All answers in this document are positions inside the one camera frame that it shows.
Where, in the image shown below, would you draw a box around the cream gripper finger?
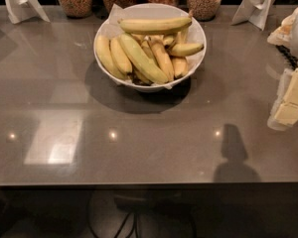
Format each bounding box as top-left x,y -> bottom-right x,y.
267,69 -> 298,131

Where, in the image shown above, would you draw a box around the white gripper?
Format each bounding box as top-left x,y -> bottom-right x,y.
267,7 -> 298,106

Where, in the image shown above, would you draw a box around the yellow banana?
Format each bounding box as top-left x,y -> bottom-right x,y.
95,35 -> 125,79
117,16 -> 192,35
110,37 -> 132,75

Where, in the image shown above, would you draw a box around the lower right small banana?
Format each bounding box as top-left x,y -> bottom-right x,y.
172,57 -> 189,78

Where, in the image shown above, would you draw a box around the white paper bowl liner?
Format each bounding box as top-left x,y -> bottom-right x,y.
98,3 -> 207,90

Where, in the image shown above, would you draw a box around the white round bowl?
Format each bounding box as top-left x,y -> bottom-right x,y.
92,2 -> 208,94

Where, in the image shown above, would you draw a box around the right short banana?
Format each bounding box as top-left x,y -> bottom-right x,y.
167,43 -> 204,57

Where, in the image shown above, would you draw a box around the spotted centre banana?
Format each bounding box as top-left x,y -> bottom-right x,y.
149,39 -> 174,81

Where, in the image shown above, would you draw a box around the large greenish banana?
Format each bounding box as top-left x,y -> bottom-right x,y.
119,33 -> 168,84

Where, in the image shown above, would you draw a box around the black rubber mat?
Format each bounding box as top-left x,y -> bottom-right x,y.
276,46 -> 298,70

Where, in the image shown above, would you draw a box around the right white paper stand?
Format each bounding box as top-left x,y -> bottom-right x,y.
231,0 -> 275,31

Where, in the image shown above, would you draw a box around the white paper stand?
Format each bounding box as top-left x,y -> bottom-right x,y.
5,0 -> 50,24
231,0 -> 275,31

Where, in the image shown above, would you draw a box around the right glass grain jar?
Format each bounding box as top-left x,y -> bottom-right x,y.
187,0 -> 222,21

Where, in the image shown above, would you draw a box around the left white paper stand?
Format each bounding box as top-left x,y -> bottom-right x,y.
5,0 -> 50,24

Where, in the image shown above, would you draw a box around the black cables under table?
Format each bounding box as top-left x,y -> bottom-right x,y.
85,191 -> 198,238

